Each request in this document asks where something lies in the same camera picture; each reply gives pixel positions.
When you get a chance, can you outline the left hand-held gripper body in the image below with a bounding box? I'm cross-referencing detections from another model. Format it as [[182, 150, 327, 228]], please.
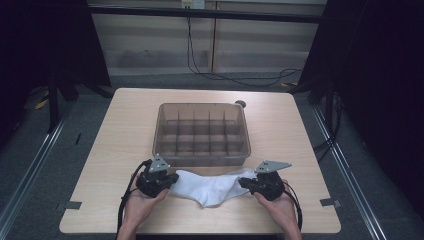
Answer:
[[135, 153, 173, 198]]

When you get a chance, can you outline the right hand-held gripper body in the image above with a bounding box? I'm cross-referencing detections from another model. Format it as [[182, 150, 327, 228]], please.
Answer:
[[248, 160, 293, 202]]

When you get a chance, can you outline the white sock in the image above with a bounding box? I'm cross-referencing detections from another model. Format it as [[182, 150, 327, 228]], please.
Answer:
[[169, 167, 258, 208]]

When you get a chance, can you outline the grey divided storage box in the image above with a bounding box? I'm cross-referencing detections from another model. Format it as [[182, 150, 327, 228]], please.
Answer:
[[152, 102, 252, 168]]

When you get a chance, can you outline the person's right hand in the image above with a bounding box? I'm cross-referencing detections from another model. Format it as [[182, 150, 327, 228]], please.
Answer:
[[253, 179, 298, 231]]

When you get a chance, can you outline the person's left hand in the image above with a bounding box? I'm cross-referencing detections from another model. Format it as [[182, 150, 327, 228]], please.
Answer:
[[123, 186, 169, 231]]

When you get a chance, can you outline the black stand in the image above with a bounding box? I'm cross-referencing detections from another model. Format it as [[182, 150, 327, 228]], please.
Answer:
[[46, 71, 62, 134]]

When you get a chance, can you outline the black curtain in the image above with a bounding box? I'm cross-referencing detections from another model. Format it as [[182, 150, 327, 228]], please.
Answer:
[[296, 0, 424, 209], [0, 0, 113, 148]]

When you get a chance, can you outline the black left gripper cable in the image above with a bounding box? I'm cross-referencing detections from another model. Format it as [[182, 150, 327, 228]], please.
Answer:
[[116, 159, 153, 234]]

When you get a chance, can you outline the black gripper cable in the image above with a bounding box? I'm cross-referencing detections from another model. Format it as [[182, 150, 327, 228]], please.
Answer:
[[116, 159, 153, 234], [283, 181, 304, 232]]

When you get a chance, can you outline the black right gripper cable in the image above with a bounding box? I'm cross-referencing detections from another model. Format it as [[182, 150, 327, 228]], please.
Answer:
[[283, 181, 304, 232]]

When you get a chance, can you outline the metal floor rail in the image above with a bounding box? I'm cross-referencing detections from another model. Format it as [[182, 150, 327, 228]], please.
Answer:
[[311, 106, 388, 240], [0, 109, 69, 231]]

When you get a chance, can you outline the black power cable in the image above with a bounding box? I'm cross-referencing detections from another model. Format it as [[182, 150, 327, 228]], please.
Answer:
[[186, 8, 303, 88]]

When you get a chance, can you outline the white wall socket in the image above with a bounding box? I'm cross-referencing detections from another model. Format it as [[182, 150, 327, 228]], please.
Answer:
[[181, 0, 205, 10]]

